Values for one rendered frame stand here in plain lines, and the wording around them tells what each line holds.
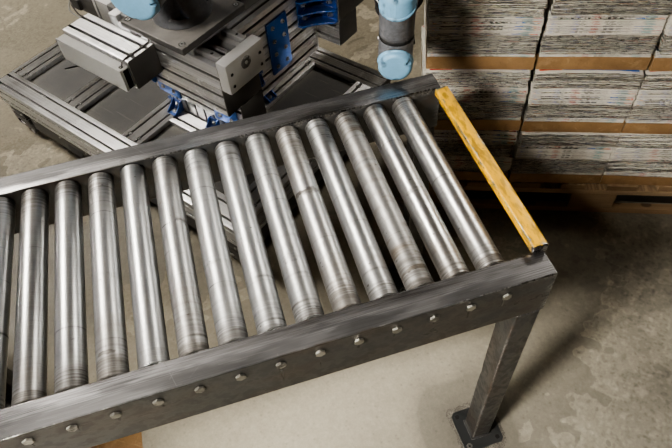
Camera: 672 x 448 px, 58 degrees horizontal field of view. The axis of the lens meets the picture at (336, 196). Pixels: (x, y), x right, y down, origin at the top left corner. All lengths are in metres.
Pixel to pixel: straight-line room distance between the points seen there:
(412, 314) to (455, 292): 0.08
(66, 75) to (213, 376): 1.83
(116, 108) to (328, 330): 1.58
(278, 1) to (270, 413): 1.15
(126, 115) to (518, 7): 1.41
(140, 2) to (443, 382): 1.26
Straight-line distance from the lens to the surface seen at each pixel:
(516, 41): 1.69
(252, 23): 1.74
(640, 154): 2.07
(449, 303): 1.02
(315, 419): 1.79
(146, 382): 1.02
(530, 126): 1.89
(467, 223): 1.12
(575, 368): 1.92
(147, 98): 2.39
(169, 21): 1.57
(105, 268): 1.15
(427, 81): 1.38
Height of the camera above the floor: 1.69
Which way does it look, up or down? 51 degrees down
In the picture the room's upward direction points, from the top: 5 degrees counter-clockwise
